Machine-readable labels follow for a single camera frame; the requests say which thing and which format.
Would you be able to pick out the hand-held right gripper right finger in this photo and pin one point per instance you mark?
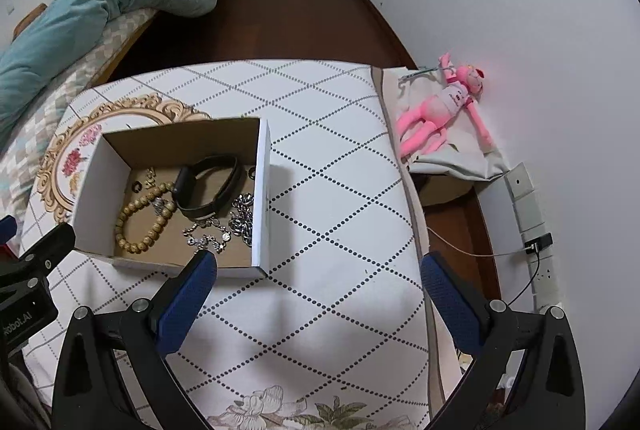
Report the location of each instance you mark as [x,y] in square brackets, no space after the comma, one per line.
[450,305]

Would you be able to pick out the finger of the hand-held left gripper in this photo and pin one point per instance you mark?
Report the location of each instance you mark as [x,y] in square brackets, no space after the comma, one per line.
[6,230]

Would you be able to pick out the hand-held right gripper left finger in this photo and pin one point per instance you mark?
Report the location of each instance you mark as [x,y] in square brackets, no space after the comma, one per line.
[182,305]

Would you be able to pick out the white diamond pattern tablecloth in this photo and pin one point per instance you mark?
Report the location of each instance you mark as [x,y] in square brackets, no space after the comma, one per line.
[325,210]

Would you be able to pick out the pink plush toy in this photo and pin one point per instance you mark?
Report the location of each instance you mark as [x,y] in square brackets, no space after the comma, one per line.
[435,115]

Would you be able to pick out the light blue quilt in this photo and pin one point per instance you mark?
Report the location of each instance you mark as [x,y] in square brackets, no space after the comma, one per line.
[100,5]

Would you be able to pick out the white cardboard box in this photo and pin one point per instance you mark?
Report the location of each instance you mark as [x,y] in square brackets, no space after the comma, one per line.
[95,200]

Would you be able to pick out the black charger plug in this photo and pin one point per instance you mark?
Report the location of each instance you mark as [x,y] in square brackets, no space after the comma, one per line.
[539,242]

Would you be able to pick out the metal clothes hanger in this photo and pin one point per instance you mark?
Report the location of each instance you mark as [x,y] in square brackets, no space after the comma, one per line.
[417,74]

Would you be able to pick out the checked bed sheet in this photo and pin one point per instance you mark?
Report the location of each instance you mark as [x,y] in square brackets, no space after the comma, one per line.
[75,75]

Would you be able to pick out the white power strip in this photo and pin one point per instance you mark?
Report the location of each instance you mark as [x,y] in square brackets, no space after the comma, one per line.
[530,210]

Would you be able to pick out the grey cloth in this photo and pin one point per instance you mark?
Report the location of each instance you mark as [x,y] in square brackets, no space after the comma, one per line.
[460,165]

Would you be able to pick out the black smart band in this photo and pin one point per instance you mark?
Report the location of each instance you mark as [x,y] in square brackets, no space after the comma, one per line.
[182,187]

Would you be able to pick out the brown wooden headboard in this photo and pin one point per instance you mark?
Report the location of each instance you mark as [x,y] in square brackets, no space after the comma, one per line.
[27,18]

